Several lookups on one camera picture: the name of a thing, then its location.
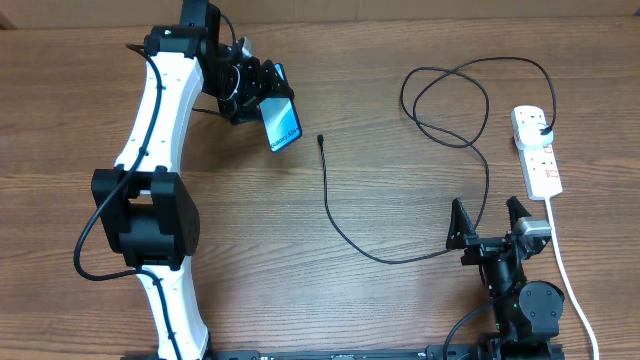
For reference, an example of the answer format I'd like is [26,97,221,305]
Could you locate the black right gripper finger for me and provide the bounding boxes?
[506,196,531,235]
[446,198,478,250]

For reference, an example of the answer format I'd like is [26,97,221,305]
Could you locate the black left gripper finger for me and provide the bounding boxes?
[261,60,294,100]
[229,102,262,125]

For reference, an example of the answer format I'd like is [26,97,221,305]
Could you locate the blue Samsung smartphone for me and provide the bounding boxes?
[259,63,302,153]

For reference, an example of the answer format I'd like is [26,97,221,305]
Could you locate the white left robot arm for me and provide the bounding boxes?
[90,0,302,359]

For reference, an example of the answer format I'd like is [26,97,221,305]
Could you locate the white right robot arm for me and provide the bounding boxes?
[442,197,565,359]

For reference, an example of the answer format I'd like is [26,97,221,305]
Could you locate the white charger plug adapter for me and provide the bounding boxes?
[514,121,554,150]

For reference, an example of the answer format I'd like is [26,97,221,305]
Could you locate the white power strip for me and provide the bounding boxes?
[510,104,564,202]

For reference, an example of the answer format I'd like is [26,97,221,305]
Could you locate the white power strip cord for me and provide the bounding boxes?
[543,197,601,360]

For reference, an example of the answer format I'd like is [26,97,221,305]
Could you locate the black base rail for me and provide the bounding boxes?
[121,345,565,360]

